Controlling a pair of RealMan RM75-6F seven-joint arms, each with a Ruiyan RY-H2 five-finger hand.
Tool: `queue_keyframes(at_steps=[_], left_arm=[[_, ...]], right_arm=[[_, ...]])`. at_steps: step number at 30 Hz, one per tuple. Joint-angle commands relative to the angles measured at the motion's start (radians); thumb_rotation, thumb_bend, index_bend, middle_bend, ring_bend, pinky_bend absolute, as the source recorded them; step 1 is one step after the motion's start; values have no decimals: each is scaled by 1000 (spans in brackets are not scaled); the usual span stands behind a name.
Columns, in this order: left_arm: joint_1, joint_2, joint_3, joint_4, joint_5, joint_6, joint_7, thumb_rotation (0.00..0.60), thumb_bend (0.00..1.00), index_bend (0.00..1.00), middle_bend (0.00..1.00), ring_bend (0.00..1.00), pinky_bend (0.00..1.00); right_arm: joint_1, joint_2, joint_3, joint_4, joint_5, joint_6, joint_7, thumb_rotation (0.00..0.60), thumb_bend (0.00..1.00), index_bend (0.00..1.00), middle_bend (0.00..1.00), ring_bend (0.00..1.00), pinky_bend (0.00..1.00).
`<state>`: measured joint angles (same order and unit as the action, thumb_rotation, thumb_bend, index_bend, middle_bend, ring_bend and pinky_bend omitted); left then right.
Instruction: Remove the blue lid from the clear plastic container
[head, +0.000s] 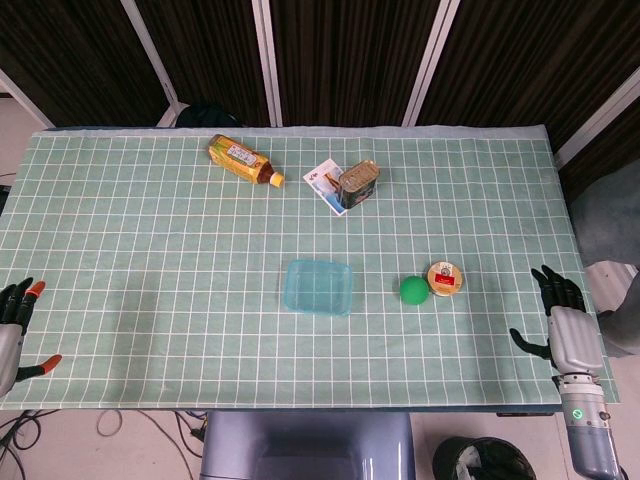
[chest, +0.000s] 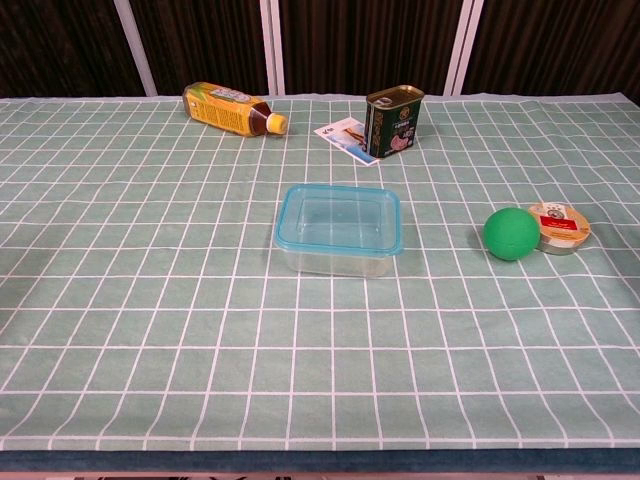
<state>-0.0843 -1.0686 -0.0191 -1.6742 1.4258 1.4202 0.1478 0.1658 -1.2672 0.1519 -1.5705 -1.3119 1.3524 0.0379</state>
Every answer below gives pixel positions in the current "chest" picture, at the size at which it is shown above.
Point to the translucent blue container lid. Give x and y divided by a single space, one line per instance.
340 220

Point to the clear plastic container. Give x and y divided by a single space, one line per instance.
340 264

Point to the printed paper card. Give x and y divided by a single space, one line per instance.
345 134

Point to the green luncheon meat can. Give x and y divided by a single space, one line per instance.
392 127

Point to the yellow label tea bottle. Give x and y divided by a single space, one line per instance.
220 110

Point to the green checkered tablecloth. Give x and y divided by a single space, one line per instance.
150 300

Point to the green ball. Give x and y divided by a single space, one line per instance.
511 233

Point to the round tin red label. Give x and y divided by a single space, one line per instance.
562 226

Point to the white frame post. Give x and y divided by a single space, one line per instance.
462 45
274 45
135 45

